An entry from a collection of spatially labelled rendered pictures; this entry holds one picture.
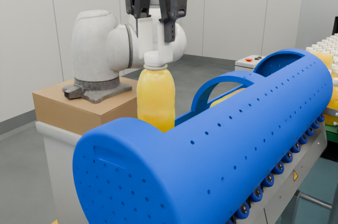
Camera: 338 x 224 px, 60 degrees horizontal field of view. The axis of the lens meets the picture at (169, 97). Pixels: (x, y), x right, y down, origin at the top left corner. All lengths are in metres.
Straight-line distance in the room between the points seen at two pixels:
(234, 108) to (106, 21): 0.53
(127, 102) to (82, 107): 0.14
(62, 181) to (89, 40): 0.54
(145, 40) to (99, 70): 0.48
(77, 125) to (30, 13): 2.62
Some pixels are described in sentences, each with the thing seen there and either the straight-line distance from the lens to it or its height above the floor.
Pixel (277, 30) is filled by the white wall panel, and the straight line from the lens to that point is 5.44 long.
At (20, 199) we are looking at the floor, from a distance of 2.51.
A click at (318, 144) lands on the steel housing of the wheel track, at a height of 0.88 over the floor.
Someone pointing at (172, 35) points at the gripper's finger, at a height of 1.37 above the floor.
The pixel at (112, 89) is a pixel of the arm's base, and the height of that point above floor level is 1.12.
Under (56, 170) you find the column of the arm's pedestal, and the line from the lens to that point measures 1.19.
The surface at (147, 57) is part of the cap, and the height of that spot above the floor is 1.34.
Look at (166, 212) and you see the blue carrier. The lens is 0.45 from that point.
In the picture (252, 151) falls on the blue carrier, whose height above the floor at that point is 1.15.
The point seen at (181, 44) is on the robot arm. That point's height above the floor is 1.26.
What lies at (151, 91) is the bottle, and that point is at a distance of 0.49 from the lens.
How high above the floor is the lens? 1.45
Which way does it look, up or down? 21 degrees down
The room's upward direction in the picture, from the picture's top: straight up
